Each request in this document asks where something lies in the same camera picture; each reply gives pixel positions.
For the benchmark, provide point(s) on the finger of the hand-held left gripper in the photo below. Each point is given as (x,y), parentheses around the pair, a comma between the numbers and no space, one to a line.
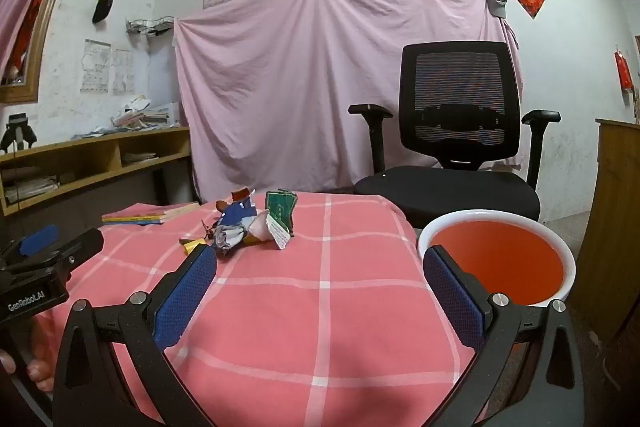
(37,240)
(82,247)

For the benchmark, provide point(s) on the person's left hand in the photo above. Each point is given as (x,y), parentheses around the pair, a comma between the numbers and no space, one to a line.
(41,374)

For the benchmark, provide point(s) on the large printed wall chart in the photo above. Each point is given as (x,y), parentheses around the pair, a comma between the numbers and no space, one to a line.
(95,67)

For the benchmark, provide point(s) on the black clamp device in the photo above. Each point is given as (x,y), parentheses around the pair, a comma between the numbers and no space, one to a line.
(17,134)

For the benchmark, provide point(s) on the black mesh office chair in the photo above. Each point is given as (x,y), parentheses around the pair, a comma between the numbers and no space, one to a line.
(457,107)

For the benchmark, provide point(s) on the yellow spine book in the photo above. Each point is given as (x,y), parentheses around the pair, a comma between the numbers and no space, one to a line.
(135,219)

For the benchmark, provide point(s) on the white paper slip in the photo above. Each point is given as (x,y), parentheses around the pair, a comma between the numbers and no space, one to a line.
(277,234)

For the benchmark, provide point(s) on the small printed wall chart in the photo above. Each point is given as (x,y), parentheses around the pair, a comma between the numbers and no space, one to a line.
(122,72)

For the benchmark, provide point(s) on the silver wrapper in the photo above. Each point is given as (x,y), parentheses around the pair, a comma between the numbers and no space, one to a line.
(232,238)

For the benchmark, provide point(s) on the black hanging brush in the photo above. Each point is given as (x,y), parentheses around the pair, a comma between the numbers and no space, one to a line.
(101,9)

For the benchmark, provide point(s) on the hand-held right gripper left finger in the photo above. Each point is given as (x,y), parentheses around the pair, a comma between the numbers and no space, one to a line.
(185,292)

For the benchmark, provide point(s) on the pink checked tablecloth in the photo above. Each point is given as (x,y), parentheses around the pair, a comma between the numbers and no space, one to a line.
(320,332)

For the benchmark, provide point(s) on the blue wrapper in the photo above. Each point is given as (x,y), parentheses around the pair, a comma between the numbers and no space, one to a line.
(237,214)

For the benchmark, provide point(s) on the pink hanging bed sheet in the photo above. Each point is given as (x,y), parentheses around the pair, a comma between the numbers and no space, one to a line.
(280,82)

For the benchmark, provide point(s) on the green carton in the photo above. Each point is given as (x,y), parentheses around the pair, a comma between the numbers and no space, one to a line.
(279,207)

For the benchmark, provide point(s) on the wooden cabinet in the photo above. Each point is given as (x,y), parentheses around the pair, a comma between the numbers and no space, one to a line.
(612,217)

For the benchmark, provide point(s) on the pile of papers and books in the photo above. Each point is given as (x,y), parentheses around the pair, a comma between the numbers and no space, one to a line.
(140,117)

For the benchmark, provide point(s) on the red bucket with white rim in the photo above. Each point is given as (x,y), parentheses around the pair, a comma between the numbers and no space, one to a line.
(500,257)

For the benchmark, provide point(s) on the red hanging ornament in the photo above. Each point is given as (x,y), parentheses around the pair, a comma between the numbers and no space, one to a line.
(625,72)

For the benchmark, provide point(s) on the yellow wrapper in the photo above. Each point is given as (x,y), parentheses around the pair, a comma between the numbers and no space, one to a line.
(192,248)

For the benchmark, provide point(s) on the thin papers in cubby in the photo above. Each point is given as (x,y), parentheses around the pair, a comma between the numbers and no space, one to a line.
(139,157)

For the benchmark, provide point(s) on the wooden window frame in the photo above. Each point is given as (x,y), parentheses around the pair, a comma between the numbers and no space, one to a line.
(42,32)

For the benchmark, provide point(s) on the wooden shelf desk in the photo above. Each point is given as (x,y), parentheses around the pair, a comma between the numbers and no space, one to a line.
(90,149)

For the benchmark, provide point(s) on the stack of pink books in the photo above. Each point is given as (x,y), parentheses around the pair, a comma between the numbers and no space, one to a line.
(145,210)

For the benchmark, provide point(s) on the stack of papers in cubby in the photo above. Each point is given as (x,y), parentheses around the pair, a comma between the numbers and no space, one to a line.
(30,188)

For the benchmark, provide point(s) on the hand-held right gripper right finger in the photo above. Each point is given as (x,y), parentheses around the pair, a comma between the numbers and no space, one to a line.
(452,297)

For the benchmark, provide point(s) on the brown paper wrapper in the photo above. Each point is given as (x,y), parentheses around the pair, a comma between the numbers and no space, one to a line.
(241,194)

